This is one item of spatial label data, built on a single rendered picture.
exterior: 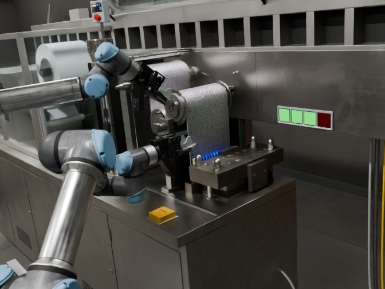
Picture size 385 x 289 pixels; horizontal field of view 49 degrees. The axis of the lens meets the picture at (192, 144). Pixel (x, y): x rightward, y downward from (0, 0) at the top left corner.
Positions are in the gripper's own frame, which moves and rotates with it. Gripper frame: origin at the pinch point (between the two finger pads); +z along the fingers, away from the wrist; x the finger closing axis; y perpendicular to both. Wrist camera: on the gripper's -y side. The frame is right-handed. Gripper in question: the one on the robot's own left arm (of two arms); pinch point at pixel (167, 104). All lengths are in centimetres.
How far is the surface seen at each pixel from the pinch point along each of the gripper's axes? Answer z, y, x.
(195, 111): 10.2, 3.0, -5.5
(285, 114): 33.4, 16.5, -29.9
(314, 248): 180, -16, 17
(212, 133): 23.6, -0.3, -5.5
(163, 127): 5.2, -7.8, 2.7
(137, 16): 6, 52, 68
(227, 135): 32.2, 3.2, -5.5
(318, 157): 241, 69, 78
